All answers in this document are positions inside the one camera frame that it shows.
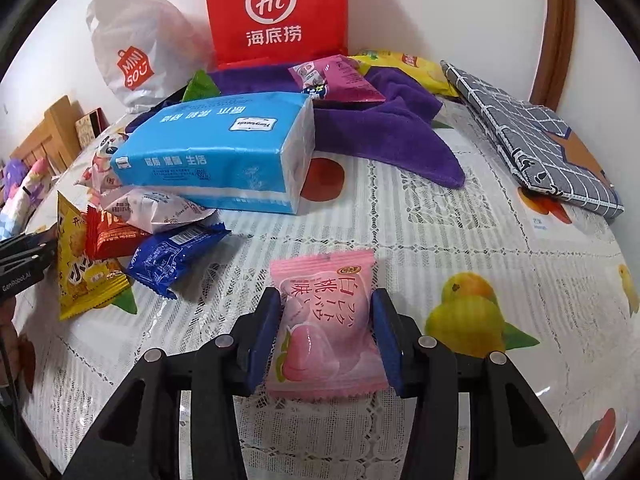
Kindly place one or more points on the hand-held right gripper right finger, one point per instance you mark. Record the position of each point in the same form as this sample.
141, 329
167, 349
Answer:
387, 345

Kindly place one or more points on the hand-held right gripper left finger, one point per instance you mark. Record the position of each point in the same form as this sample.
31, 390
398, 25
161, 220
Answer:
262, 340

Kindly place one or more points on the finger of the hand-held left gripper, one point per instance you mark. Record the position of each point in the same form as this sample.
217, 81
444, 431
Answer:
30, 255

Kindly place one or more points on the pink peach snack packet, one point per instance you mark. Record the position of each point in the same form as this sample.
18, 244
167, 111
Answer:
320, 320

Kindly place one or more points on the pink white cartoon snack packet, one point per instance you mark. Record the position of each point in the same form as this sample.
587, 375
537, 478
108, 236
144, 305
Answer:
107, 160

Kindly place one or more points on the green snack packet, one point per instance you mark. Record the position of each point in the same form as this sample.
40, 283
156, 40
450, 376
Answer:
200, 87

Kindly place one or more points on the yellow snack packet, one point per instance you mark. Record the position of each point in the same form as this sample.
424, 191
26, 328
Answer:
80, 270

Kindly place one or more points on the pink white plush toy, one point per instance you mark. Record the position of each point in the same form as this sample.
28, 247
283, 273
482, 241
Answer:
27, 200

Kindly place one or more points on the red snack packet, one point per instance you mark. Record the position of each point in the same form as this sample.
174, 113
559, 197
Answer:
110, 235

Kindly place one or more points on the purple plush toy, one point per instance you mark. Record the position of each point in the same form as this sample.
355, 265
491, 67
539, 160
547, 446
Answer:
12, 172

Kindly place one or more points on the wooden furniture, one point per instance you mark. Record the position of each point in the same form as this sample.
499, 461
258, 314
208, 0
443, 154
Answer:
45, 135

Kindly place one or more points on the fruit print tablecloth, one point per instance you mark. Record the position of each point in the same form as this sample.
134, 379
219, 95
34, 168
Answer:
450, 240

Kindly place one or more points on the blue snack packet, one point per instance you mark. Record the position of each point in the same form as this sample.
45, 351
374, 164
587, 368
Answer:
170, 260

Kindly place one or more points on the patterned box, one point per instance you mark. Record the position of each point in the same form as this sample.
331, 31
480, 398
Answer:
92, 127

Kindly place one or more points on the blue tissue pack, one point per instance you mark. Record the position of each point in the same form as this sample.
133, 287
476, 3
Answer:
210, 150

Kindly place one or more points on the purple towel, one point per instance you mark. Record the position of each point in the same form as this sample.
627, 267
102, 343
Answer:
380, 125

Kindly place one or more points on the white plastic bag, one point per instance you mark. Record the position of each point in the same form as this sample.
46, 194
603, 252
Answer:
135, 45

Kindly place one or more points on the magenta snack packet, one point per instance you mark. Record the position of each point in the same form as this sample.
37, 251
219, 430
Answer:
335, 80

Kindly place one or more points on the yellow chips bag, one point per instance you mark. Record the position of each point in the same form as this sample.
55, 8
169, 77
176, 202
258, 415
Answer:
400, 65

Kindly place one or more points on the red paper bag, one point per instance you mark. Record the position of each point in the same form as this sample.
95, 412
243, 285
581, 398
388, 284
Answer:
275, 10

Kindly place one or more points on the wooden door frame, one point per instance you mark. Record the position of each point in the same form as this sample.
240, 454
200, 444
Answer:
555, 35

